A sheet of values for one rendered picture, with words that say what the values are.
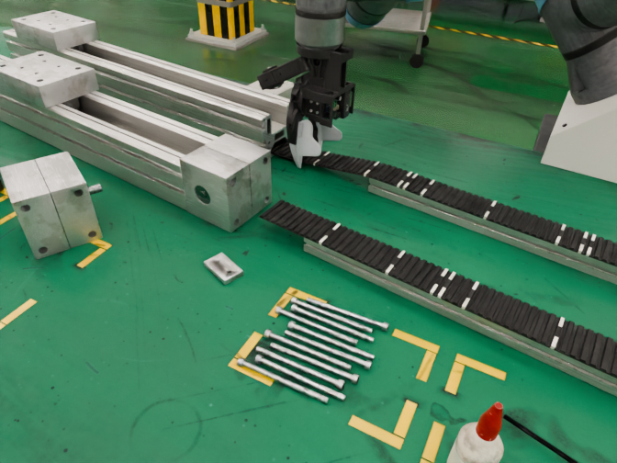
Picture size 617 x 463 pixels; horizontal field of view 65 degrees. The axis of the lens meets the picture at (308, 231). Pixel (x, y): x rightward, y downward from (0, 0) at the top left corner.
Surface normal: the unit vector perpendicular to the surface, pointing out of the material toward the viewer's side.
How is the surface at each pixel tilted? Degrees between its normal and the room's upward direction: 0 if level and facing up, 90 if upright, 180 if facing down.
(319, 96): 90
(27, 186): 0
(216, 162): 0
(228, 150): 0
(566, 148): 90
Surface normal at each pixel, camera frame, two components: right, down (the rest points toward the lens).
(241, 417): 0.03, -0.78
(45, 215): 0.57, 0.52
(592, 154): -0.50, 0.53
